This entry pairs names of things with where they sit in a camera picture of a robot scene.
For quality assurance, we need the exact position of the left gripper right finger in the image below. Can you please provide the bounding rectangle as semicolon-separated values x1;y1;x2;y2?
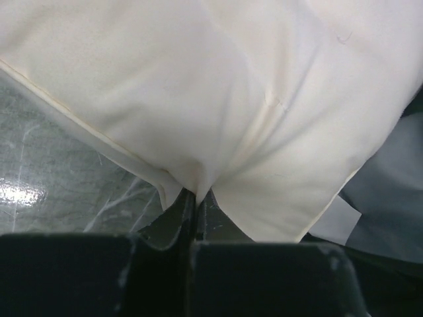
191;193;367;316

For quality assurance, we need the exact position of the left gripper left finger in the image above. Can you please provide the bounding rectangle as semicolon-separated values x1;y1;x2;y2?
1;190;195;316

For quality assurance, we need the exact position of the grey pillowcase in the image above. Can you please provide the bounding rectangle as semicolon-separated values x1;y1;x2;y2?
304;95;422;277

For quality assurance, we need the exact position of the cream white pillow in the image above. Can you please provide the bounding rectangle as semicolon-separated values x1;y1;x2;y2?
1;1;422;242

